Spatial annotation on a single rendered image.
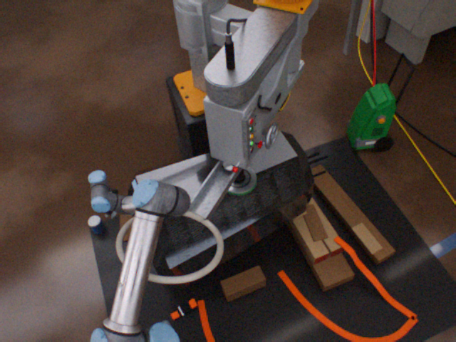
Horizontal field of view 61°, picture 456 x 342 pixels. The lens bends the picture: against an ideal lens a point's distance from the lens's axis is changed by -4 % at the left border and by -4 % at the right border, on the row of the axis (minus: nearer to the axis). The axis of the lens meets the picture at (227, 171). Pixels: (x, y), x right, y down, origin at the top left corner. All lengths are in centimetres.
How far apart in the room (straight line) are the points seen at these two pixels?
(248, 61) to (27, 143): 303
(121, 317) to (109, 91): 334
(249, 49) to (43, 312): 240
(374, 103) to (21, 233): 314
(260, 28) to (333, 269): 176
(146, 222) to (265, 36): 105
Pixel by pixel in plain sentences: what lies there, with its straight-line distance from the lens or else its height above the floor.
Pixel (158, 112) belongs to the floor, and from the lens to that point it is 420.
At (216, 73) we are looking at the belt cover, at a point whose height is 170.
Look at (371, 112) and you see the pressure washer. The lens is 352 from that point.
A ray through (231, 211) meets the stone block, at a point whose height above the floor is 71.
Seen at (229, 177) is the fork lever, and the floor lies 108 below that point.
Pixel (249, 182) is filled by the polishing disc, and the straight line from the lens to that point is 240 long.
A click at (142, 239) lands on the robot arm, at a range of 156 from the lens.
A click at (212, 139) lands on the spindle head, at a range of 208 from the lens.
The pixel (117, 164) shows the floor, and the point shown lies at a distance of 384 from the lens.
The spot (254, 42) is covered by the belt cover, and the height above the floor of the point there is 170.
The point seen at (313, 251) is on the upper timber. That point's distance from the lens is 295.
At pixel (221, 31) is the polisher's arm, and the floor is 138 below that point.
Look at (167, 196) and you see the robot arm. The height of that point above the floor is 156.
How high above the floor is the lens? 282
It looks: 52 degrees down
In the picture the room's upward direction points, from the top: 6 degrees counter-clockwise
